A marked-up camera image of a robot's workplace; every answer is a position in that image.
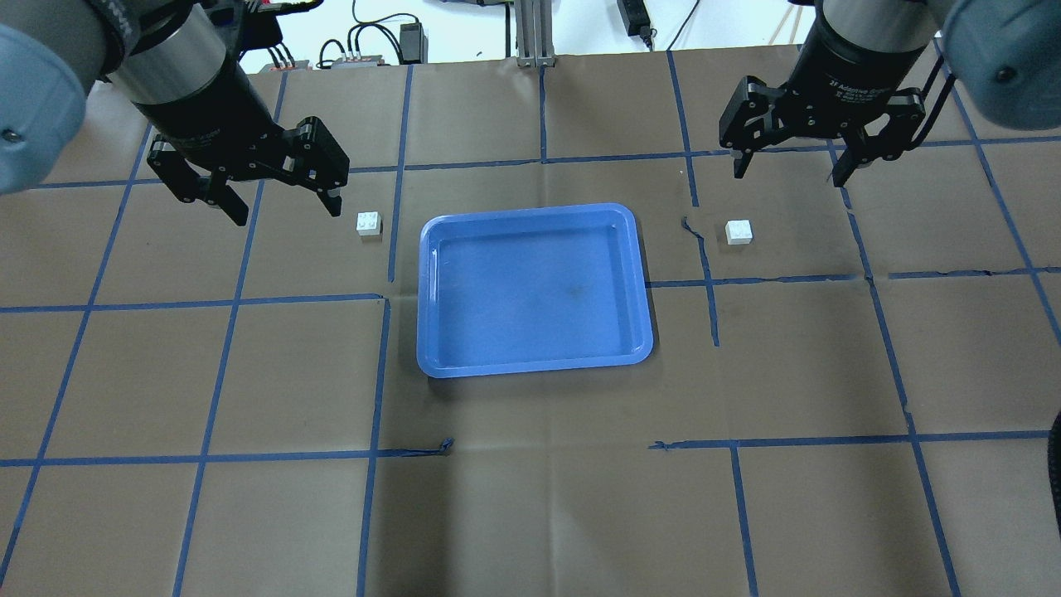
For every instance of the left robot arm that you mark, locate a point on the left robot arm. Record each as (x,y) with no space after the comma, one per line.
(178,63)

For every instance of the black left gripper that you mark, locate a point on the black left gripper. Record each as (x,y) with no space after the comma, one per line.
(201,110)

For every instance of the white block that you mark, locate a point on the white block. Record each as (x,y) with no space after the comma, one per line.
(369,224)
(739,232)

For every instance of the black power adapter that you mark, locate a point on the black power adapter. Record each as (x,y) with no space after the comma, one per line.
(413,44)

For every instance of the blue plastic tray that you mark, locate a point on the blue plastic tray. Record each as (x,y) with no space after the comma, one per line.
(538,289)

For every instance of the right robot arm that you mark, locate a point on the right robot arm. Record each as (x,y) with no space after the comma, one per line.
(1005,52)

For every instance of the black power strip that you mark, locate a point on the black power strip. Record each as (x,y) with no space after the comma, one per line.
(635,18)

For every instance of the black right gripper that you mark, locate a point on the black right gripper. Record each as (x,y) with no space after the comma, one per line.
(837,76)

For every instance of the aluminium frame post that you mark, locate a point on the aluminium frame post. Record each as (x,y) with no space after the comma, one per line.
(534,33)

